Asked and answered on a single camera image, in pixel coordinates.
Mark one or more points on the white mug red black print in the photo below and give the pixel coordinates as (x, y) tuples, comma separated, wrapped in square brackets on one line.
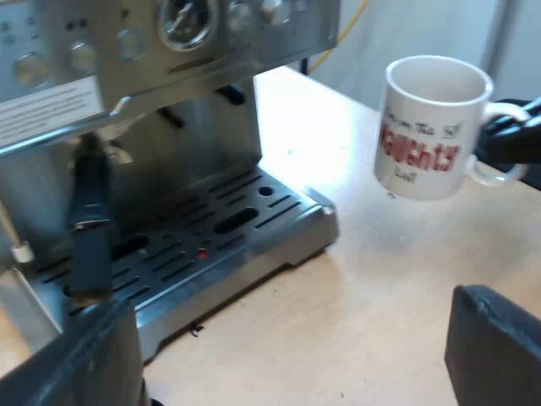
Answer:
[(422, 127)]

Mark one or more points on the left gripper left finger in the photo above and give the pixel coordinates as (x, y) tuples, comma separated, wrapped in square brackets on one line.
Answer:
[(80, 363)]

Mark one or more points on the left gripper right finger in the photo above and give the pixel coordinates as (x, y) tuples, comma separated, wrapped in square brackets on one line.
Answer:
[(498, 351)]

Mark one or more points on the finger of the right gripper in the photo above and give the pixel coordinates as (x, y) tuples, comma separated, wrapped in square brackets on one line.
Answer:
[(511, 141), (533, 108)]

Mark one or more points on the steel espresso machine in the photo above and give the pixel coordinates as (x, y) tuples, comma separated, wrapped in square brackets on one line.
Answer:
[(198, 139)]

